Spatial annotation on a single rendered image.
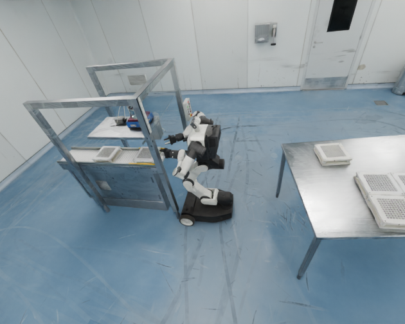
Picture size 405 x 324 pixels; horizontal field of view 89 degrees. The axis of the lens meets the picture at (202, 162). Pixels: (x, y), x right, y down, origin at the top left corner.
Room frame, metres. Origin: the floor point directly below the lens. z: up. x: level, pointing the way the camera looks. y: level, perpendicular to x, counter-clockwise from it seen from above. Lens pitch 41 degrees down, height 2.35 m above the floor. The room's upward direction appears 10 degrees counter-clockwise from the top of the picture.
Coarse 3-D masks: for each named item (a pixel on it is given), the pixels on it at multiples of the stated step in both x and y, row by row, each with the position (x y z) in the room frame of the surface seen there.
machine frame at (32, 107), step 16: (112, 64) 2.76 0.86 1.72; (128, 64) 2.69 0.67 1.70; (144, 64) 2.63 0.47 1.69; (160, 64) 2.57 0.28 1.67; (96, 80) 2.87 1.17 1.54; (128, 96) 1.67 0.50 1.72; (176, 96) 2.54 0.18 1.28; (32, 112) 1.94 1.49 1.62; (112, 112) 2.89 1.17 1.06; (48, 128) 1.96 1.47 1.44; (144, 128) 1.61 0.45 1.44; (128, 144) 2.91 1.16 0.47; (160, 160) 1.63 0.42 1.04; (80, 176) 1.94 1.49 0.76; (160, 176) 1.61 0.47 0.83; (96, 192) 1.97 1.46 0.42; (176, 208) 1.60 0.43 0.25
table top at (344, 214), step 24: (288, 144) 1.70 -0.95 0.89; (312, 144) 1.63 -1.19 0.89; (360, 144) 1.50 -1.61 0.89; (384, 144) 1.44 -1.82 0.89; (312, 168) 1.29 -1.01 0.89; (336, 168) 1.24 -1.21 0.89; (360, 168) 1.19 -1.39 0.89; (384, 168) 1.14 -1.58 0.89; (312, 192) 1.03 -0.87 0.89; (336, 192) 0.99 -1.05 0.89; (360, 192) 0.95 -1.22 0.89; (312, 216) 0.82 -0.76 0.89; (336, 216) 0.78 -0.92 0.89; (360, 216) 0.75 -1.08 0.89
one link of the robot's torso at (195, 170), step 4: (192, 164) 1.78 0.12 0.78; (196, 164) 1.72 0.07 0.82; (192, 168) 1.67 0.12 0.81; (196, 168) 1.62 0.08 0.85; (200, 168) 1.60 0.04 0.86; (204, 168) 1.58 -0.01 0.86; (192, 172) 1.65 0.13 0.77; (196, 172) 1.62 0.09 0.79; (200, 172) 1.61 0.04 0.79; (188, 176) 1.68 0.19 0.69; (192, 176) 1.67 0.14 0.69; (196, 176) 1.66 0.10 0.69; (188, 180) 1.67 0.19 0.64; (192, 180) 1.67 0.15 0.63; (192, 184) 1.65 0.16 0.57
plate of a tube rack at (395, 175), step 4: (392, 172) 1.03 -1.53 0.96; (396, 172) 1.03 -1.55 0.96; (400, 172) 1.02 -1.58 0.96; (404, 172) 1.01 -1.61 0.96; (392, 176) 1.00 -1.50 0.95; (396, 176) 0.99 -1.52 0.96; (396, 180) 0.95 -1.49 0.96; (400, 180) 0.95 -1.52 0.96; (400, 184) 0.91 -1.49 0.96; (404, 184) 0.90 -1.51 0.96; (404, 188) 0.87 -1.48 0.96; (404, 192) 0.84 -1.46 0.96
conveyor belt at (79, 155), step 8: (72, 152) 2.26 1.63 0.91; (80, 152) 2.23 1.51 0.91; (88, 152) 2.20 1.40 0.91; (96, 152) 2.16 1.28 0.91; (128, 152) 2.04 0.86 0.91; (136, 152) 2.01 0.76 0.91; (64, 160) 2.12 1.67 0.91; (80, 160) 2.06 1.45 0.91; (88, 160) 2.03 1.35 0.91; (120, 160) 1.92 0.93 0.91; (128, 160) 1.89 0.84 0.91
